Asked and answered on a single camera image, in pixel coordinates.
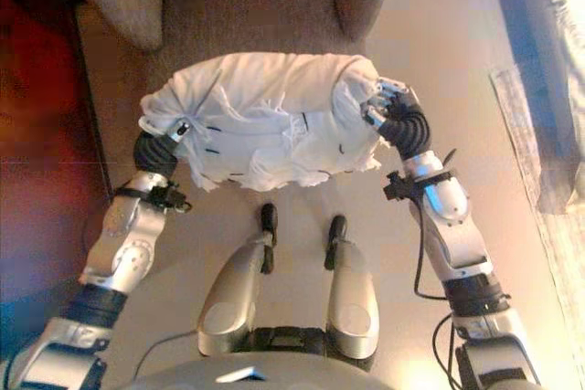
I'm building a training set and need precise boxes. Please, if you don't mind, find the black floor cable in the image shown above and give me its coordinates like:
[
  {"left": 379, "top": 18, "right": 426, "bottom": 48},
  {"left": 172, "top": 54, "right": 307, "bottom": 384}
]
[{"left": 136, "top": 329, "right": 203, "bottom": 378}]

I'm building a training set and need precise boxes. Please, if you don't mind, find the grey robot torso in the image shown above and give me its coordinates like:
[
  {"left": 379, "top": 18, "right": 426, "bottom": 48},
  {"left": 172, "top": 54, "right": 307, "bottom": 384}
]
[{"left": 127, "top": 325, "right": 458, "bottom": 390}]

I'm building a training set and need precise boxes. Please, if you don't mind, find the black robot foot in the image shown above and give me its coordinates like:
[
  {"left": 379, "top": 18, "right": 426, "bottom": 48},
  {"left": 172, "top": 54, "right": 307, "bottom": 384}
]
[
  {"left": 259, "top": 204, "right": 279, "bottom": 275},
  {"left": 324, "top": 215, "right": 348, "bottom": 270}
]

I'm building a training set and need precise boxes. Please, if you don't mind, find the fringed bed blanket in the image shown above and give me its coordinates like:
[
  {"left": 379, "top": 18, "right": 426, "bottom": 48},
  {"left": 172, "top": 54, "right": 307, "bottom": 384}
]
[{"left": 487, "top": 0, "right": 585, "bottom": 216}]

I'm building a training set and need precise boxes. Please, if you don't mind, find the silver right robot leg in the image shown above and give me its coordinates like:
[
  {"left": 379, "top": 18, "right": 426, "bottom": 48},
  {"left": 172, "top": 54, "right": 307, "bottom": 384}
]
[{"left": 324, "top": 238, "right": 380, "bottom": 359}]

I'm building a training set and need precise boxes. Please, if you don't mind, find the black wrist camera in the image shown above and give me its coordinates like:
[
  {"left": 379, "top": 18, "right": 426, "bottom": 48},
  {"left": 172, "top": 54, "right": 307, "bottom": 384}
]
[
  {"left": 149, "top": 181, "right": 193, "bottom": 214},
  {"left": 382, "top": 170, "right": 413, "bottom": 202}
]

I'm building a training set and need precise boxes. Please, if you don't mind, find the black right robot foot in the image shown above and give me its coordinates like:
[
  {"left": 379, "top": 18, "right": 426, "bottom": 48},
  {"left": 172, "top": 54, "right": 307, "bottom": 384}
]
[{"left": 324, "top": 215, "right": 348, "bottom": 270}]

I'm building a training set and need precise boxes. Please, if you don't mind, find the white fringed cushion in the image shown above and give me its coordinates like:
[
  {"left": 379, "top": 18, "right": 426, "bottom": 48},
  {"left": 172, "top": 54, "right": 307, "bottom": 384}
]
[{"left": 139, "top": 52, "right": 389, "bottom": 193}]

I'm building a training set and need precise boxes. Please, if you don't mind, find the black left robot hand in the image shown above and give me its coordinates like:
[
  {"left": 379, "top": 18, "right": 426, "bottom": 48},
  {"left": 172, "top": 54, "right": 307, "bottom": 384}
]
[{"left": 132, "top": 118, "right": 191, "bottom": 179}]

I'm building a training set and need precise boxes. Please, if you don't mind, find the silver robot leg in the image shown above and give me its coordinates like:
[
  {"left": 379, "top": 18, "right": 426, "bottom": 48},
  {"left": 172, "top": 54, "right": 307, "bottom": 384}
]
[
  {"left": 197, "top": 241, "right": 271, "bottom": 357},
  {"left": 324, "top": 238, "right": 380, "bottom": 359}
]

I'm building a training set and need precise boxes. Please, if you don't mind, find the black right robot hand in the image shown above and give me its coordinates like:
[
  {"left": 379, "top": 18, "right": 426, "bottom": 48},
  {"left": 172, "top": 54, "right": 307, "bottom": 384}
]
[{"left": 360, "top": 79, "right": 433, "bottom": 161}]

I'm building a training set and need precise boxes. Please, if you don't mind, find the silver left robot leg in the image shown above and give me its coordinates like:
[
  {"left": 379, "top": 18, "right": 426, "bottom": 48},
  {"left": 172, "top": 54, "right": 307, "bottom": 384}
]
[{"left": 197, "top": 241, "right": 271, "bottom": 357}]

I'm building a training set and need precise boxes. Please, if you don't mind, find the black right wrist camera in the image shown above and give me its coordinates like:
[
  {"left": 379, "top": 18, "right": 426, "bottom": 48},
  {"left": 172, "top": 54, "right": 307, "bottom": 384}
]
[{"left": 382, "top": 170, "right": 413, "bottom": 202}]

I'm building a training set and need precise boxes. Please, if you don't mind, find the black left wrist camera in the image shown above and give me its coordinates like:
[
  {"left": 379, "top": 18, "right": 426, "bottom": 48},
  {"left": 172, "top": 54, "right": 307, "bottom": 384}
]
[{"left": 149, "top": 181, "right": 193, "bottom": 214}]

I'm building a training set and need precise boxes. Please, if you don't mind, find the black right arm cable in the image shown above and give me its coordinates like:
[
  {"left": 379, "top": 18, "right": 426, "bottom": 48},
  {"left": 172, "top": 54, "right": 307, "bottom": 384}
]
[{"left": 412, "top": 200, "right": 463, "bottom": 390}]

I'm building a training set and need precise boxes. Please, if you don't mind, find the dark red cabinet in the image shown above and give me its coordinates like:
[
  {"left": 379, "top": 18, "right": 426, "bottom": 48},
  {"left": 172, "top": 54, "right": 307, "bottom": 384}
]
[{"left": 0, "top": 0, "right": 114, "bottom": 309}]

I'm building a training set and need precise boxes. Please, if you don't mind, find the grey fabric armchair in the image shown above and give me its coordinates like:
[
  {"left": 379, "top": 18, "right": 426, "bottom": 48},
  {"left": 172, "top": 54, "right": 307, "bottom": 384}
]
[{"left": 68, "top": 0, "right": 403, "bottom": 103}]

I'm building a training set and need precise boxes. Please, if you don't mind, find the black left robot foot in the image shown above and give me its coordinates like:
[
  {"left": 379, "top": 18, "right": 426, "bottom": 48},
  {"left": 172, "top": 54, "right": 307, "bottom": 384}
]
[{"left": 259, "top": 204, "right": 279, "bottom": 275}]

